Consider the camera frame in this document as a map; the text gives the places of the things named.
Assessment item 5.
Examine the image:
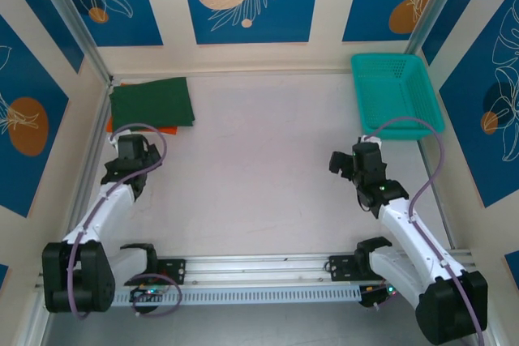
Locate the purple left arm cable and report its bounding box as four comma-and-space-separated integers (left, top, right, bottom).
66, 122, 182, 320

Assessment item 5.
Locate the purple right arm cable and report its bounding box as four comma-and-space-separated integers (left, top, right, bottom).
362, 117, 487, 346

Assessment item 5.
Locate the orange t-shirt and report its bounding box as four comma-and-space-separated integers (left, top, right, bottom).
105, 115, 178, 135

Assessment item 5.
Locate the black controller board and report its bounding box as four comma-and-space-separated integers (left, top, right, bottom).
358, 284, 401, 310
130, 285, 168, 303

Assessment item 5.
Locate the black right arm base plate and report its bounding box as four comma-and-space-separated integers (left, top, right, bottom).
328, 254, 366, 282

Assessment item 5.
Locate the grey slotted cable duct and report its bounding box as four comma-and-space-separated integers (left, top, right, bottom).
109, 284, 362, 307

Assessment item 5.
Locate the black right controller board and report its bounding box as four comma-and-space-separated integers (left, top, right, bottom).
358, 284, 401, 310

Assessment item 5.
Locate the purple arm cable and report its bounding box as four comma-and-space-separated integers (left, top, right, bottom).
362, 117, 487, 346
66, 122, 182, 320

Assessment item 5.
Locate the green t-shirt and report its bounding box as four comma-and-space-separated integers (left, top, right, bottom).
108, 76, 196, 130

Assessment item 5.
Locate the aluminium frame post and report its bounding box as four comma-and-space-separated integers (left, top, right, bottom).
30, 0, 114, 84
405, 0, 466, 55

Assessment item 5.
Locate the blue floral wall panel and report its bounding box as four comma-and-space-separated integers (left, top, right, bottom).
439, 0, 519, 210
0, 13, 71, 218
40, 0, 164, 48
178, 0, 324, 45
342, 0, 452, 44

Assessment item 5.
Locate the teal plastic basket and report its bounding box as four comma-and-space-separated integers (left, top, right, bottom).
350, 53, 446, 141

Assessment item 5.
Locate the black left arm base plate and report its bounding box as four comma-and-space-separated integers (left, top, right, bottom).
157, 257, 187, 284

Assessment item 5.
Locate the aluminium frame crossbar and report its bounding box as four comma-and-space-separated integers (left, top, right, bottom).
36, 249, 479, 291

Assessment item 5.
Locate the black left controller board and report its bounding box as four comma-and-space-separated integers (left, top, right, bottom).
130, 285, 168, 303

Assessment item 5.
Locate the aluminium table side rail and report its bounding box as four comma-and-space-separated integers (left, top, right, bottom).
59, 78, 115, 258
417, 139, 458, 250

